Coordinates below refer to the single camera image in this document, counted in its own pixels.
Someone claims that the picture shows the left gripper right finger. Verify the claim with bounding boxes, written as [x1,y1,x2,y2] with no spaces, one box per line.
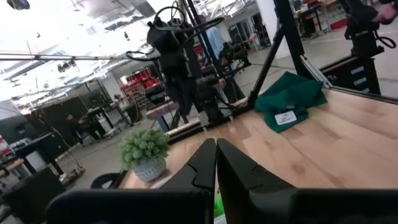
[216,138,398,224]

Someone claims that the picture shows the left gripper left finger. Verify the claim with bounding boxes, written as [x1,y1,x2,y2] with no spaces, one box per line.
[45,138,217,224]

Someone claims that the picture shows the green toy pear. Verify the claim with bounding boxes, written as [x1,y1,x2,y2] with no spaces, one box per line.
[214,192,225,218]

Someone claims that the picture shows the green grape bunch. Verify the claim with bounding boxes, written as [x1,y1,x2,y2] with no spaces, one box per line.
[119,129,171,183]

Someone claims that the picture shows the dark green cloth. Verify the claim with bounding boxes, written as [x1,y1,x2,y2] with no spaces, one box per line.
[254,71,328,134]

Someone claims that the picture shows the black rolling cart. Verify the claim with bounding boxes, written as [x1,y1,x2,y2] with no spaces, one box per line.
[85,105,122,139]

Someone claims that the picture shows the red storage bin shelf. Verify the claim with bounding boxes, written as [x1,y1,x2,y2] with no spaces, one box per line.
[119,67,162,110]

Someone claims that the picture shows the person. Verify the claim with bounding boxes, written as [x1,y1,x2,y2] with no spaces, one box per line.
[198,14,228,68]
[64,113,91,146]

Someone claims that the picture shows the black desk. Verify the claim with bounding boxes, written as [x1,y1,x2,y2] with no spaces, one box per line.
[14,132,66,177]

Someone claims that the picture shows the black drawer cabinet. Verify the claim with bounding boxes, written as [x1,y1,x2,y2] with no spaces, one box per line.
[320,55,382,96]

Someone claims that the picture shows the wooden workbench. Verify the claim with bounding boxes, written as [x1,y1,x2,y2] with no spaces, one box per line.
[0,157,25,180]

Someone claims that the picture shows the person's hand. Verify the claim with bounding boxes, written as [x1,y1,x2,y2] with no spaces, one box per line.
[376,2,398,26]

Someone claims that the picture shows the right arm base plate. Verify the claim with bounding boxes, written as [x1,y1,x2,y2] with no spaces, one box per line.
[197,110,234,129]

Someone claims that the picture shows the black frame handle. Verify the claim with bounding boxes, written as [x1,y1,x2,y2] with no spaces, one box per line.
[90,172,122,190]

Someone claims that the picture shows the yellow cable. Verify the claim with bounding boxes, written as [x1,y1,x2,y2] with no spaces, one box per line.
[34,111,86,181]

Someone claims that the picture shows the black camera rig post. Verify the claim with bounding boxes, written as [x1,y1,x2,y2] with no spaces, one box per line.
[247,0,332,110]

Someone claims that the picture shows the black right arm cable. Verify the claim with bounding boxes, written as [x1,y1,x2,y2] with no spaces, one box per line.
[126,5,225,62]

